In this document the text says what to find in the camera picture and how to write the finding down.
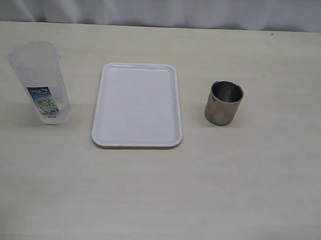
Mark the stainless steel cup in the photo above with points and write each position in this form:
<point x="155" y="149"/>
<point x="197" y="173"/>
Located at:
<point x="223" y="102"/>

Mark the clear plastic pitcher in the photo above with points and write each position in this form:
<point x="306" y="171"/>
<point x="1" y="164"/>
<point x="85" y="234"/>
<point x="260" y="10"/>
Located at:
<point x="37" y="65"/>

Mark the white rectangular plastic tray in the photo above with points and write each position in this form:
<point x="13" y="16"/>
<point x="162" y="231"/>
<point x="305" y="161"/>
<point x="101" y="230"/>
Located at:
<point x="138" y="106"/>

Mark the white backdrop curtain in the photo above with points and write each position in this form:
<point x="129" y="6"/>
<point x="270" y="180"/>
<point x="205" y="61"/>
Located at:
<point x="269" y="15"/>

